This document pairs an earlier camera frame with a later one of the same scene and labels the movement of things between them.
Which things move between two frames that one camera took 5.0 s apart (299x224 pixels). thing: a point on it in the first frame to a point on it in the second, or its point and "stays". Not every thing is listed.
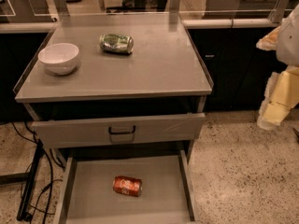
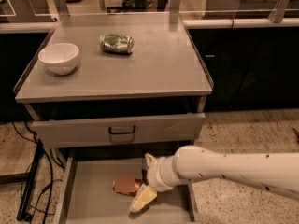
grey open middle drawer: [88, 196] stays
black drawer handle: [121, 133] stays
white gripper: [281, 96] to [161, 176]
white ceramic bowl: [59, 58] stays
